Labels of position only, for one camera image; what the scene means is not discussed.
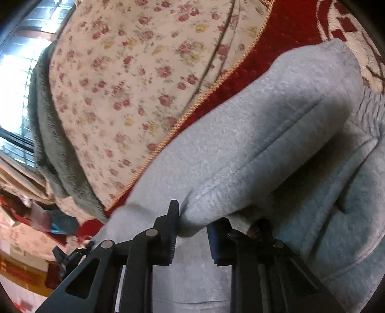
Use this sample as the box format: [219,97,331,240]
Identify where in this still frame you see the red shelf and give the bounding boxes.
[0,194,33,225]

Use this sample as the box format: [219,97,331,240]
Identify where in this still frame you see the grey fleece pants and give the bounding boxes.
[90,39,385,313]

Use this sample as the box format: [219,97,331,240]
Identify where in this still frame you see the floral bedsheet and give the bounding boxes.
[48,0,273,211]

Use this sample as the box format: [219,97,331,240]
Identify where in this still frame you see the pink floral cloth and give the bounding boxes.
[0,208,77,263]

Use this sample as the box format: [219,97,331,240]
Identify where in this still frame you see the window with metal bars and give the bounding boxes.
[0,0,76,151]

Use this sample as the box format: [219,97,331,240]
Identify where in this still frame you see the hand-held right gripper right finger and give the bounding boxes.
[206,218,346,313]

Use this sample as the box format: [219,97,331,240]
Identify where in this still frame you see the grey-green fleece blanket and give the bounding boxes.
[28,45,109,224]

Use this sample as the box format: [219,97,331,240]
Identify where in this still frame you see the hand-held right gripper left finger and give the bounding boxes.
[34,199,181,313]

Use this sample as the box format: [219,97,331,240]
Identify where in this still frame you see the beige curtain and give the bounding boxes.
[0,149,56,207]

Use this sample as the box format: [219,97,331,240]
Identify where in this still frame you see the red and cream patterned blanket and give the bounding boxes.
[77,0,385,243]

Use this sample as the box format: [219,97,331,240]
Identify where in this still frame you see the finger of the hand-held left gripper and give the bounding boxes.
[52,241,94,280]

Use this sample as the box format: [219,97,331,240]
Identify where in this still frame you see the blue plastic container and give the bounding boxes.
[48,209,80,236]

